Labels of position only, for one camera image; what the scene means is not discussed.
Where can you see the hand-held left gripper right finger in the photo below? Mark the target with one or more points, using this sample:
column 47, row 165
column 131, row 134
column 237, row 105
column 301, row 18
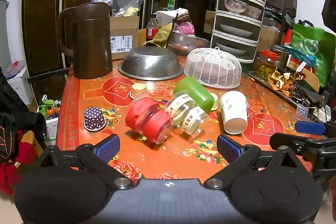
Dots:
column 230, row 149

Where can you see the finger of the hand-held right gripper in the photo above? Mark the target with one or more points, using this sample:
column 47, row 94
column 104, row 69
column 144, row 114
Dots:
column 291, row 142
column 309, row 127

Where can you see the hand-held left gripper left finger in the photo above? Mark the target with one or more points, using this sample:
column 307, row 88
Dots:
column 108, row 148

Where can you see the white paper cup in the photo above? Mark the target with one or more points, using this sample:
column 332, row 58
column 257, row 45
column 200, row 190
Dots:
column 233, row 113

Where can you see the clear cup with red ribbon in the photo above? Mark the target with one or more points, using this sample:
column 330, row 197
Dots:
column 155, row 125
column 136, row 111

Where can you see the purple polka dot paper cup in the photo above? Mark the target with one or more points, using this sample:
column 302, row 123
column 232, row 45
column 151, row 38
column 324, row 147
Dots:
column 94, row 119

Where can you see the clear cup with white ribbon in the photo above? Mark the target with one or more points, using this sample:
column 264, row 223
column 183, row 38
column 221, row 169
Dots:
column 179, row 106
column 193, row 121

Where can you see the yellow patterned paper cup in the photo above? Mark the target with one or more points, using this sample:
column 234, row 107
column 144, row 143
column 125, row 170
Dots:
column 137, row 90

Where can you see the green plastic cup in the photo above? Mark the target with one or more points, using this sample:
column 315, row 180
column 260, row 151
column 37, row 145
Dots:
column 194, row 91

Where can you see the red printed tablecloth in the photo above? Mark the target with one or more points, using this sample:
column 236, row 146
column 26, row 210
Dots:
column 262, row 132

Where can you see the dark metal tray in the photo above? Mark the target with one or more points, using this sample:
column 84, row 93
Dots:
column 288, row 100

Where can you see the dried orange peels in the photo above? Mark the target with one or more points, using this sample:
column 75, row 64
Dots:
column 282, row 82

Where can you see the white basket of toys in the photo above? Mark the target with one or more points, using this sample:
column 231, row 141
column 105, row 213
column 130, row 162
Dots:
column 50, row 113

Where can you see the glass jar with red lid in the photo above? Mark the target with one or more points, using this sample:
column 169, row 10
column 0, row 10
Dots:
column 266, row 67

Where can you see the metal pot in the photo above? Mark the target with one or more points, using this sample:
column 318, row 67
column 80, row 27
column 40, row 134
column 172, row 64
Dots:
column 282, row 57

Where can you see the green shopping bag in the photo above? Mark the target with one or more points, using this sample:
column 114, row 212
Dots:
column 315, row 50

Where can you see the white mesh food cover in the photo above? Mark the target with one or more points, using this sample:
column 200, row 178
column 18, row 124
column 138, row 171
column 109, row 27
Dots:
column 212, row 67

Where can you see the metal colander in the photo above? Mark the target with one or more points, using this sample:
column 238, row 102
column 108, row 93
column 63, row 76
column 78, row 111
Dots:
column 149, row 62

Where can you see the red cloth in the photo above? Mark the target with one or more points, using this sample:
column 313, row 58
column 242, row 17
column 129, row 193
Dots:
column 10, row 174

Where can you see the dark clothing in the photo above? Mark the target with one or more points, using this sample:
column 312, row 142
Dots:
column 13, row 113

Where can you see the brown plastic pitcher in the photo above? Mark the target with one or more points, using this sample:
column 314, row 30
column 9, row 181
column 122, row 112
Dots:
column 90, row 43

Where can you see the white cardboard box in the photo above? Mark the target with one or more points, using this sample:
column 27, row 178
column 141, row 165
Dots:
column 19, row 85

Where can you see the metal basin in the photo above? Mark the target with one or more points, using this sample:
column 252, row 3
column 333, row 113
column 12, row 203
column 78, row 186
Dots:
column 189, row 43

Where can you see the white plate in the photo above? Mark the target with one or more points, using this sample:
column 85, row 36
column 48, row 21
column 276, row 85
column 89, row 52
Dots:
column 236, row 29

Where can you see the yellow-green cloth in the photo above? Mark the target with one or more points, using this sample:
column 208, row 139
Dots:
column 161, row 36

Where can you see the pale floral bowl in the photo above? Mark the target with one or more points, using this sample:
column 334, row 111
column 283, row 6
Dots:
column 254, row 12

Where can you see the cola bottle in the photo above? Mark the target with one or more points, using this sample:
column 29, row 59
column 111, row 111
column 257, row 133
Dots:
column 152, row 27

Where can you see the pink cloth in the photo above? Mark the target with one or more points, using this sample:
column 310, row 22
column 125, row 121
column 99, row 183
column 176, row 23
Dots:
column 185, row 28

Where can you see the blue floral bowl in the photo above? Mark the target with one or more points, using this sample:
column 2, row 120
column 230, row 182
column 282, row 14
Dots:
column 235, row 5

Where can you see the dark brown wardrobe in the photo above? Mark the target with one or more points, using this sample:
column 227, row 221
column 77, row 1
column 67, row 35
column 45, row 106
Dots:
column 44, row 16

